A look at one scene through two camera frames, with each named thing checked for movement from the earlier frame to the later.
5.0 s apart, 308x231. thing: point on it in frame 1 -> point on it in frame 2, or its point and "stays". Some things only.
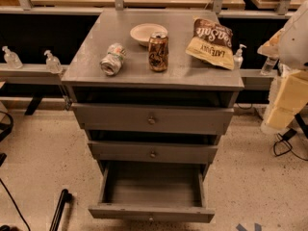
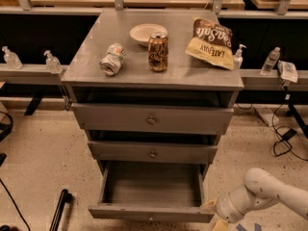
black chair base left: [5, 130] stays
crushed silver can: [113, 63] stays
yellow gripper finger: [280, 117] -> [220, 225]
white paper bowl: [142, 32] stays
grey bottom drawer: [152, 191] stays
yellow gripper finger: [294, 92] -> [210, 206]
